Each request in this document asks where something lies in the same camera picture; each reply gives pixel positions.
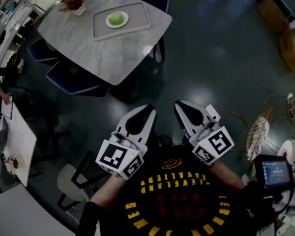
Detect person's black printed jersey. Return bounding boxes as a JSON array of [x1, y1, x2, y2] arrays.
[[76, 145, 281, 236]]

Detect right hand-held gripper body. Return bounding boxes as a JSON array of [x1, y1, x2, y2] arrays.
[[188, 104, 235, 167]]

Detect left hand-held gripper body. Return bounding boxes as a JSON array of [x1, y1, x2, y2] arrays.
[[95, 129, 148, 180]]

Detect green cabbage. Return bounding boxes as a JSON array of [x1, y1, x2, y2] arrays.
[[108, 12, 125, 26]]

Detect grey chair with black frame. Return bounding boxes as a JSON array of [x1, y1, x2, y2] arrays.
[[57, 151, 109, 211]]

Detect grey rectangular tray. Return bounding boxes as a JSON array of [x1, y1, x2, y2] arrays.
[[91, 1, 151, 42]]

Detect person's right forearm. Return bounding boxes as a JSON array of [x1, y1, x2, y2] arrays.
[[207, 160, 245, 191]]

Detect white paper clipboard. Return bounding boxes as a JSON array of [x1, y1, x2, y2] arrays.
[[0, 96, 14, 120]]

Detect white shelving unit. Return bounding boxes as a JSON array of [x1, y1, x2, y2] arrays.
[[0, 0, 47, 67]]

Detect white round plate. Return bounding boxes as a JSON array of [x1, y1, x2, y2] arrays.
[[105, 10, 129, 29]]

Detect pink flower bunch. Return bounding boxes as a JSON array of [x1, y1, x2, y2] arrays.
[[2, 151, 19, 174]]

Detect black monitor with lit screen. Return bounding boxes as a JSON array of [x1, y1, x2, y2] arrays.
[[254, 154, 295, 196]]

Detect grey marble oval table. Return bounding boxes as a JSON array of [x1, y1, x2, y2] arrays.
[[37, 0, 173, 86]]

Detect person's left forearm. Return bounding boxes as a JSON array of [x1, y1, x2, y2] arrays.
[[89, 175, 125, 211]]

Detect dried reddish plant in vase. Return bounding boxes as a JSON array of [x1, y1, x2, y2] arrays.
[[59, 0, 88, 16]]

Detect black monitor cable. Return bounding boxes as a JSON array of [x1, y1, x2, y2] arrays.
[[270, 189, 295, 215]]

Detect grey laptop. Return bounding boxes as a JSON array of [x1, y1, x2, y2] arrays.
[[0, 129, 9, 157]]

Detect white marble side table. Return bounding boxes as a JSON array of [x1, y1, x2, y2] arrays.
[[0, 102, 37, 188]]

